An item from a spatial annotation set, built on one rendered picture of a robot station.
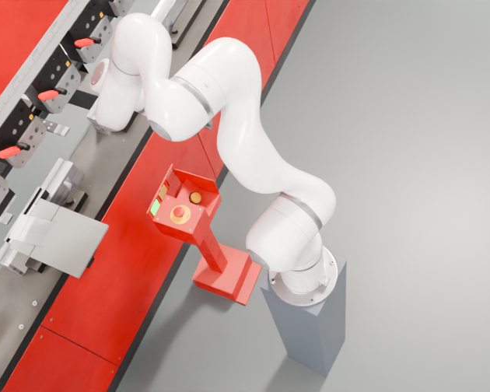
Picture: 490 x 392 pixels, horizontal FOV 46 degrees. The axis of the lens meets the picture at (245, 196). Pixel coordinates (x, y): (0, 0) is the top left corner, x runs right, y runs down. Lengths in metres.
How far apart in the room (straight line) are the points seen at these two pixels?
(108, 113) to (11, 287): 0.85
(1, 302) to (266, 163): 1.16
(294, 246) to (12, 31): 0.92
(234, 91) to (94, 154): 1.14
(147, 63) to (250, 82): 0.18
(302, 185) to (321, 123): 1.85
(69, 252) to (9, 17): 0.68
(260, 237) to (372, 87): 2.04
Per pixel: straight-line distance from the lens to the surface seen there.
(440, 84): 3.20
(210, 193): 2.10
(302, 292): 1.59
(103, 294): 2.23
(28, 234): 1.91
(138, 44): 1.07
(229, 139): 1.09
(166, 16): 2.28
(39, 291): 1.97
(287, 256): 1.22
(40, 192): 1.97
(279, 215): 1.22
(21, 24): 1.68
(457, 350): 2.63
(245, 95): 1.06
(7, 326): 1.98
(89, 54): 1.91
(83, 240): 1.82
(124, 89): 1.31
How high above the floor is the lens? 2.53
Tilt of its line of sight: 62 degrees down
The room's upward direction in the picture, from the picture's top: 19 degrees counter-clockwise
